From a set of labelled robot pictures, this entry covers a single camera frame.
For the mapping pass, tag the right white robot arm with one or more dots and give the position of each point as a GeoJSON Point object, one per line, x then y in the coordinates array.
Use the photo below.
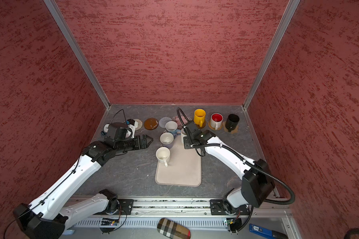
{"type": "Point", "coordinates": [256, 185]}

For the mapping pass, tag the yellow mug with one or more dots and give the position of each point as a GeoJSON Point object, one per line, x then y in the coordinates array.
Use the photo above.
{"type": "Point", "coordinates": [199, 118]}

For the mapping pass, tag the beige serving tray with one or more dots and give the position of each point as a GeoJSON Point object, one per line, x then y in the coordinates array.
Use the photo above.
{"type": "Point", "coordinates": [183, 168]}

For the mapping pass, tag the cork coaster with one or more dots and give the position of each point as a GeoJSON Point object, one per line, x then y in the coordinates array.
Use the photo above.
{"type": "Point", "coordinates": [226, 130]}

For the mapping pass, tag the pink flower coaster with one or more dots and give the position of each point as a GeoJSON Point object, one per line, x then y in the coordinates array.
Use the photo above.
{"type": "Point", "coordinates": [178, 120]}

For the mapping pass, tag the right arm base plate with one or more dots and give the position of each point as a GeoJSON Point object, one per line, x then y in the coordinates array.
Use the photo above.
{"type": "Point", "coordinates": [218, 206]}

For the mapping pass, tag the white mug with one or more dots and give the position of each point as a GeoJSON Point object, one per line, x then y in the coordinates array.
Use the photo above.
{"type": "Point", "coordinates": [182, 135]}
{"type": "Point", "coordinates": [163, 156]}

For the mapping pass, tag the aluminium rail frame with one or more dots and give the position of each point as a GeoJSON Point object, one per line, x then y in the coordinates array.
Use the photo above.
{"type": "Point", "coordinates": [192, 213]}

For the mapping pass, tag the dark glossy brown coaster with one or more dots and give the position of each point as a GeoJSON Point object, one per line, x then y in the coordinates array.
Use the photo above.
{"type": "Point", "coordinates": [151, 123]}

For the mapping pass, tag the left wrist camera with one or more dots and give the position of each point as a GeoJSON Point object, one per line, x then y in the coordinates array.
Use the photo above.
{"type": "Point", "coordinates": [122, 130]}

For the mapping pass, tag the black mug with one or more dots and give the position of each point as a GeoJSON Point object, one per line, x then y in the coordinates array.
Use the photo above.
{"type": "Point", "coordinates": [232, 122]}

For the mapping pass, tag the red interior mug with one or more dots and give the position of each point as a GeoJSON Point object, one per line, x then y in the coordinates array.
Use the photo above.
{"type": "Point", "coordinates": [215, 122]}

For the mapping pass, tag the blue tool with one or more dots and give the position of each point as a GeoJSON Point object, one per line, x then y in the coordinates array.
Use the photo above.
{"type": "Point", "coordinates": [266, 233]}

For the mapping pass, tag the lavender mug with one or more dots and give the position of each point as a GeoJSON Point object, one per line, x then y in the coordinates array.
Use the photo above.
{"type": "Point", "coordinates": [167, 140]}

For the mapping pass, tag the white patterned round coaster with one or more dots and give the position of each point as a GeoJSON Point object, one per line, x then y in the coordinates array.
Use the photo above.
{"type": "Point", "coordinates": [138, 124]}

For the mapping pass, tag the white mug front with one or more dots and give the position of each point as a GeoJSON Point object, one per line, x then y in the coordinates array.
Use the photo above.
{"type": "Point", "coordinates": [182, 135]}

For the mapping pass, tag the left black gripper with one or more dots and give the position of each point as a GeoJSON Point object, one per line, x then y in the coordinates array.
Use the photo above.
{"type": "Point", "coordinates": [144, 145]}

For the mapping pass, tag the plaid glasses case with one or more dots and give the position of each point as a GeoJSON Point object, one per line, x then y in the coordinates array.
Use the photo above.
{"type": "Point", "coordinates": [172, 230]}

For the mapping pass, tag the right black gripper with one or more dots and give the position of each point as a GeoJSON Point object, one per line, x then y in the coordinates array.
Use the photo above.
{"type": "Point", "coordinates": [187, 145]}

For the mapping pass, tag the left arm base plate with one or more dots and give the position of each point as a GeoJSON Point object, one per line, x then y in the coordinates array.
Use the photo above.
{"type": "Point", "coordinates": [124, 206]}

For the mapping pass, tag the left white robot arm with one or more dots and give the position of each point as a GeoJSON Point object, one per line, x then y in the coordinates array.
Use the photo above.
{"type": "Point", "coordinates": [46, 217]}

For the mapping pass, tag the grey round coaster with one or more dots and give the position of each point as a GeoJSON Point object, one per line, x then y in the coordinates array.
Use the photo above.
{"type": "Point", "coordinates": [163, 121]}

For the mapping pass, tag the blue floral mug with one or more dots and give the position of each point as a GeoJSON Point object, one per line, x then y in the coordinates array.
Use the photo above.
{"type": "Point", "coordinates": [172, 127]}

